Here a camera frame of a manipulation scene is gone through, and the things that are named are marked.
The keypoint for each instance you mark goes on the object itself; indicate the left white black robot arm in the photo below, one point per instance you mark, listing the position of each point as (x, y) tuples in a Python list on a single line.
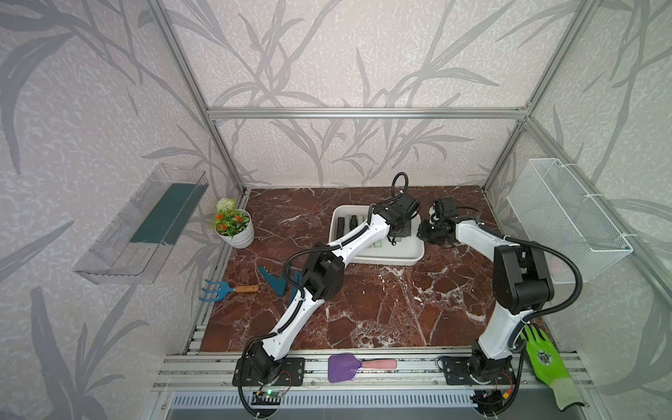
[(318, 276)]

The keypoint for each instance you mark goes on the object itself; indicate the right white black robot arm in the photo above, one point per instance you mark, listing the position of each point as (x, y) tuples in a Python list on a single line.
[(521, 282)]

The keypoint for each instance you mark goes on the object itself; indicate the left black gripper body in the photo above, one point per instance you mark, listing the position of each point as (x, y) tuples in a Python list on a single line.
[(406, 228)]

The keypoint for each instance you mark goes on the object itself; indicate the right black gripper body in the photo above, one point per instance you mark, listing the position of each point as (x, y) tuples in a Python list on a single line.
[(430, 231)]

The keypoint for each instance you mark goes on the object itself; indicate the clear plastic wall shelf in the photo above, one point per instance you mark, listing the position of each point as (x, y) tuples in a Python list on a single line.
[(136, 245)]

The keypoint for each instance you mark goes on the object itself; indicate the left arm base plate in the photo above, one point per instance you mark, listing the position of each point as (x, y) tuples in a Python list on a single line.
[(289, 373)]

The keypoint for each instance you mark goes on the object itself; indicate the green white work glove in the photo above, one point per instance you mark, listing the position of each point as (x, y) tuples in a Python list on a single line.
[(550, 369)]

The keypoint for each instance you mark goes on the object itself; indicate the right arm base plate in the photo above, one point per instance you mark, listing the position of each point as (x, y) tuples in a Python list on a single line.
[(457, 370)]

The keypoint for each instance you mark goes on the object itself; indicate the white wire mesh basket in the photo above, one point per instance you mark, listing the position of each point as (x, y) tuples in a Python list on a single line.
[(557, 211)]

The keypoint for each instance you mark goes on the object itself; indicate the potted artificial flower plant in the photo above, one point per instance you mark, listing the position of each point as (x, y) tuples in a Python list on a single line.
[(233, 225)]

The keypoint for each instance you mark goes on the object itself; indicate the white rectangular storage tray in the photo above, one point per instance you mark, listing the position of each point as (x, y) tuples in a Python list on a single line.
[(408, 250)]

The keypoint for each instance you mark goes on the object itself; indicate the dark teal pliers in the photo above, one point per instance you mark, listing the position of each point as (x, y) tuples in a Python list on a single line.
[(278, 285)]

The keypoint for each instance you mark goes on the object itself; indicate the purple pink spatula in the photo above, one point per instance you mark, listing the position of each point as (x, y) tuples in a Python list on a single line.
[(344, 366)]

